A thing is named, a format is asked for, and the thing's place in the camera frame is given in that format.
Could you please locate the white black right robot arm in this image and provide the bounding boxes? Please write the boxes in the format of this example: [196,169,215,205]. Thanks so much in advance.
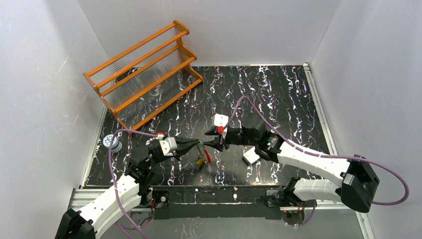
[205,126,379,213]

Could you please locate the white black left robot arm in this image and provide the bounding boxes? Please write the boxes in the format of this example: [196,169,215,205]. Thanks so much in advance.
[55,137,201,239]

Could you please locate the white blue tape roll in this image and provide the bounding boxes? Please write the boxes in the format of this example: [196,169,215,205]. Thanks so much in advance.
[102,134,122,153]

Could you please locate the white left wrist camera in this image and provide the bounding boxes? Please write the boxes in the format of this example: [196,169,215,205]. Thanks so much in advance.
[159,137,178,156]

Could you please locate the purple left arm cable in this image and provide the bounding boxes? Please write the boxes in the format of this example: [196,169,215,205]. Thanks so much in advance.
[108,128,166,239]

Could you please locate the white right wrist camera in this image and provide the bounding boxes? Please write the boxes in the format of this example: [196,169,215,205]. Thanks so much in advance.
[212,114,229,133]

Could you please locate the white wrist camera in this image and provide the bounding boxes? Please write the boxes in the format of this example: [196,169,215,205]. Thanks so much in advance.
[212,114,229,133]
[159,137,178,156]

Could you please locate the white card box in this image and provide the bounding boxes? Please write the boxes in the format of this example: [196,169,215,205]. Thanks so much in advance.
[242,147,260,165]

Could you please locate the orange wooden shelf rack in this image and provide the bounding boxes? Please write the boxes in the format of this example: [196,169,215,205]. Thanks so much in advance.
[83,20,203,130]

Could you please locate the aluminium front rail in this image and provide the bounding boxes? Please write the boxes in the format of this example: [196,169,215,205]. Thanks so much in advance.
[69,185,350,210]

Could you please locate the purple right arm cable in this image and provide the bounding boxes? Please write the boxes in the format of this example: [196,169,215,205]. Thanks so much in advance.
[224,96,410,228]

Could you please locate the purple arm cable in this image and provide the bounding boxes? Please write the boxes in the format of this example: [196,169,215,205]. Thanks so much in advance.
[224,96,410,228]
[108,128,166,239]

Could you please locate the metal key organizer ring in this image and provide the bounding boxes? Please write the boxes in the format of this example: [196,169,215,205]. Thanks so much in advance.
[195,141,212,169]

